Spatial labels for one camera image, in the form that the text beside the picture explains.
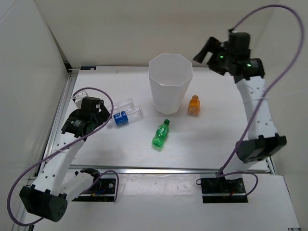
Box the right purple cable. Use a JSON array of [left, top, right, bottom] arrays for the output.
[[216, 4, 304, 199]]

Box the aluminium rail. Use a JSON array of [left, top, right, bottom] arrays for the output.
[[11, 69, 79, 231], [67, 165, 270, 174]]

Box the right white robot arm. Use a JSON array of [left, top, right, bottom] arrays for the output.
[[194, 33, 287, 193]]

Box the aluminium left rail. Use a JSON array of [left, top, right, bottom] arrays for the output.
[[11, 69, 79, 231]]

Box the orange plastic juice bottle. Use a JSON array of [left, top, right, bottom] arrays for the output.
[[188, 95, 200, 116]]

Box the clear unlabelled plastic bottle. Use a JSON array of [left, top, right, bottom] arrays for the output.
[[113, 98, 135, 114]]

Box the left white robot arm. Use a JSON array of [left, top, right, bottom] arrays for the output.
[[19, 104, 110, 222]]

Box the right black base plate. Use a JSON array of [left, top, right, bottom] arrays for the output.
[[195, 178, 248, 204]]

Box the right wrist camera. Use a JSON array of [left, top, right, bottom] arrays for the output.
[[229, 32, 250, 52]]

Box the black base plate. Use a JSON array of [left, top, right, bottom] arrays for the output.
[[73, 168, 119, 203], [195, 178, 248, 204]]

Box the green plastic soda bottle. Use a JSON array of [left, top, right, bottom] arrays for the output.
[[152, 119, 170, 149]]

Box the aluminium front rail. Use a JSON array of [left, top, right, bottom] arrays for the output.
[[67, 165, 270, 174]]

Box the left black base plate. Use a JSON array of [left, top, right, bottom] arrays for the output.
[[73, 168, 119, 203]]

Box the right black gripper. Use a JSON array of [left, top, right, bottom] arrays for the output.
[[192, 38, 233, 77]]

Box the clear bottle with blue label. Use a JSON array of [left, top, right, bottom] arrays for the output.
[[107, 105, 144, 128]]

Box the white octagonal plastic bin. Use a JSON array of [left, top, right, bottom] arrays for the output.
[[148, 53, 193, 115]]

